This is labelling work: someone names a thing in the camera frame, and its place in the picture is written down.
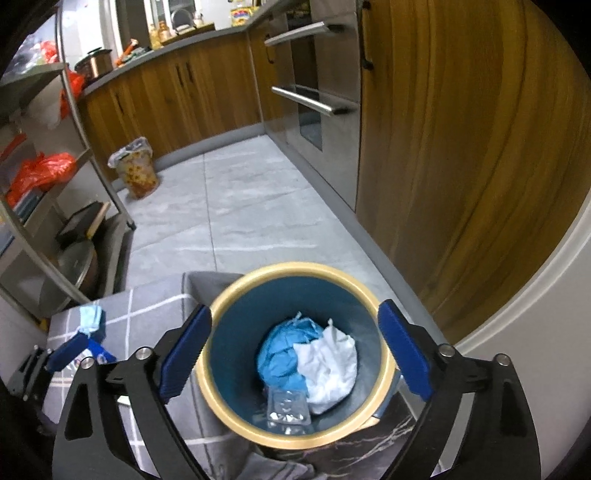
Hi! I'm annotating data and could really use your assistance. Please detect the yellow oil bottle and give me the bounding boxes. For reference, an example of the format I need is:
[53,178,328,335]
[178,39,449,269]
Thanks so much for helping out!
[148,22,173,49]

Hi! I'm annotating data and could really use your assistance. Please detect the metal kitchen rack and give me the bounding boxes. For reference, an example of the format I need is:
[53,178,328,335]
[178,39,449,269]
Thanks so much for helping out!
[0,60,137,324]

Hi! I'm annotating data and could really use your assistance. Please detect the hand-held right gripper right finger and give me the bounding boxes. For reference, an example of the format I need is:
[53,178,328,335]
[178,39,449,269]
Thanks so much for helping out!
[378,299,541,480]

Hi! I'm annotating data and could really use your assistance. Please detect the clear blister pack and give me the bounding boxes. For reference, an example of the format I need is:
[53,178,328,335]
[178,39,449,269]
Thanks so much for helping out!
[265,388,313,428]

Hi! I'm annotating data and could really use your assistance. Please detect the blue folded cloth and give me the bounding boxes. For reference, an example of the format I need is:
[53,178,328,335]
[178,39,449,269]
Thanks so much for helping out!
[13,188,48,219]

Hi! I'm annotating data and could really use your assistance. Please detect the blue bin with yellow rim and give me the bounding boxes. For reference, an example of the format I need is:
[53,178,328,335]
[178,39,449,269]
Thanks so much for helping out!
[195,262,402,450]

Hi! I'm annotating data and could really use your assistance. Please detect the round metal wok lid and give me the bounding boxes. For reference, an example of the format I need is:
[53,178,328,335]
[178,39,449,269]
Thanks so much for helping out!
[39,237,100,315]

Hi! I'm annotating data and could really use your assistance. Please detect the white plastic bag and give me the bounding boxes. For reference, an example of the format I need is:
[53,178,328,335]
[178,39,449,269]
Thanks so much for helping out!
[30,92,63,131]

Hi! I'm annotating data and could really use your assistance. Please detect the black baking tray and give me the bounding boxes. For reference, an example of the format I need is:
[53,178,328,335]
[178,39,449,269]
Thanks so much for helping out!
[55,202,112,241]

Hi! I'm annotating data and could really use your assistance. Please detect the blue white packet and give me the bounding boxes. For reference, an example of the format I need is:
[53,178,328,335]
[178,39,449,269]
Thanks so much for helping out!
[89,339,117,366]

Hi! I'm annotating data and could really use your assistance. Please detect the tall wooden cabinet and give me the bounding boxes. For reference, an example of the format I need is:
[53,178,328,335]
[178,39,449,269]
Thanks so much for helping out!
[355,0,591,343]

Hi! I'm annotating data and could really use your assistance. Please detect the white tissue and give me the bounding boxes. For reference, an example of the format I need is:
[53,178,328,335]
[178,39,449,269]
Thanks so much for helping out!
[293,318,358,415]

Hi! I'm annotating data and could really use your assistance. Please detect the copper cooking pot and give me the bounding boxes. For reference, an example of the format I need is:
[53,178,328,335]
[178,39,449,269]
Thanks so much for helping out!
[74,46,114,82]

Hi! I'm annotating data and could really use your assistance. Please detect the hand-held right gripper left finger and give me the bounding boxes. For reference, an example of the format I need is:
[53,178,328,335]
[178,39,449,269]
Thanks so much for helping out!
[52,303,213,480]

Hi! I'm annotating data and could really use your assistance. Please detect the orange plastic bag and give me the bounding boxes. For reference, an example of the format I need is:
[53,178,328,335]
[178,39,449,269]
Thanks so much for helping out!
[59,69,87,117]
[4,152,77,207]

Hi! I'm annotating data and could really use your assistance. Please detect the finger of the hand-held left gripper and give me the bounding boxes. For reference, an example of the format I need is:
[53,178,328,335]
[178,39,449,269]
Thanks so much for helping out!
[45,333,92,373]

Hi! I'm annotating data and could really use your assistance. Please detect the stainless steel oven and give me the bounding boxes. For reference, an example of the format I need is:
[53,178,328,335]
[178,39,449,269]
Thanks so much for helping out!
[261,0,361,214]

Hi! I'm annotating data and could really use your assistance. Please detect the blue glove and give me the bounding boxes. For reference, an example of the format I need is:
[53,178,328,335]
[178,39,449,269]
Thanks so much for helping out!
[256,313,327,403]

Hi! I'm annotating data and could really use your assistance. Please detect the floral waste basket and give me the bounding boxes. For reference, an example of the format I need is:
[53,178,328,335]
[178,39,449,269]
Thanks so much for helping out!
[108,137,161,199]

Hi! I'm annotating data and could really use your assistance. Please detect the grey checked cloth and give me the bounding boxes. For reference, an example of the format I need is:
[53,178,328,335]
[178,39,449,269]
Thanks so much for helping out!
[46,272,259,480]

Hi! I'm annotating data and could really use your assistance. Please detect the steel oven handle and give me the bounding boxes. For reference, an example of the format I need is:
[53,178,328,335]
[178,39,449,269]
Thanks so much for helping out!
[264,21,347,48]
[271,85,360,115]

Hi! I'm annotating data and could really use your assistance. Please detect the blue face mask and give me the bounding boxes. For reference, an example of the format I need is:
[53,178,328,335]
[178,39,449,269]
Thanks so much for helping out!
[78,305,107,341]

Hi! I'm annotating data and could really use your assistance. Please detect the wooden base cabinets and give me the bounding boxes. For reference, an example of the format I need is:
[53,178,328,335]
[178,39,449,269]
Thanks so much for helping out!
[76,21,265,172]

